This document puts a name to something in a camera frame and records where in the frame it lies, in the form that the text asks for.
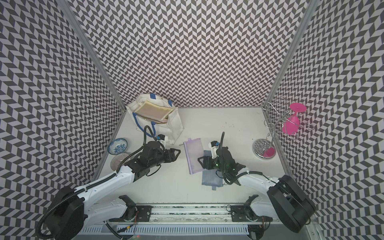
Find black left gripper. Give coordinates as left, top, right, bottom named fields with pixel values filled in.
left=149, top=148, right=181, bottom=169

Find dark blue pouch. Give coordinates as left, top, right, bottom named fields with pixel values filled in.
left=198, top=150, right=223, bottom=191

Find lilac mesh pouch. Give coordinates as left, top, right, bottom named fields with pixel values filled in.
left=184, top=138, right=204, bottom=175

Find white canvas bag blue handles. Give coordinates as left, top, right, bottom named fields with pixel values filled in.
left=126, top=94, right=184, bottom=145

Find small yellow pouch under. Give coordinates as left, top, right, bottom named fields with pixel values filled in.
left=134, top=101, right=174, bottom=123

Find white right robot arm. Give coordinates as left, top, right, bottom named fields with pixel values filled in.
left=197, top=146, right=317, bottom=233

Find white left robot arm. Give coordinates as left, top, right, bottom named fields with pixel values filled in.
left=35, top=141, right=181, bottom=240

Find blue patterned ceramic bowl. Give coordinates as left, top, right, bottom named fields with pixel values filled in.
left=108, top=138, right=128, bottom=155

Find pink glass dish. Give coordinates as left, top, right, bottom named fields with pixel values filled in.
left=110, top=153, right=130, bottom=171

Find magenta plastic wine glass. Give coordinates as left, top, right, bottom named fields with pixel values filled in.
left=282, top=103, right=307, bottom=136

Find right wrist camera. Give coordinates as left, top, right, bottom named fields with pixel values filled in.
left=209, top=141, right=220, bottom=159

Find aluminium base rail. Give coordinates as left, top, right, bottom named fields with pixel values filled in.
left=83, top=203, right=319, bottom=226

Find silver wire glass rack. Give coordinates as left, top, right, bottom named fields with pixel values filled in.
left=262, top=98, right=315, bottom=140

